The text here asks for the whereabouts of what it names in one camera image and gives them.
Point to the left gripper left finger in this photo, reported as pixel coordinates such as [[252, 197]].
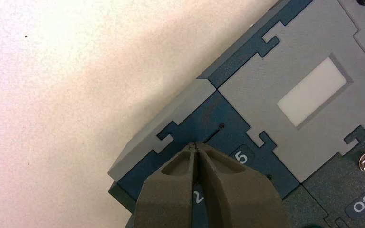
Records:
[[166, 198]]

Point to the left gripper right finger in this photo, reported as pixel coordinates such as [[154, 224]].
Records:
[[236, 198]]

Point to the blue grey task board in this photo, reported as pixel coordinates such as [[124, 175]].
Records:
[[289, 47]]

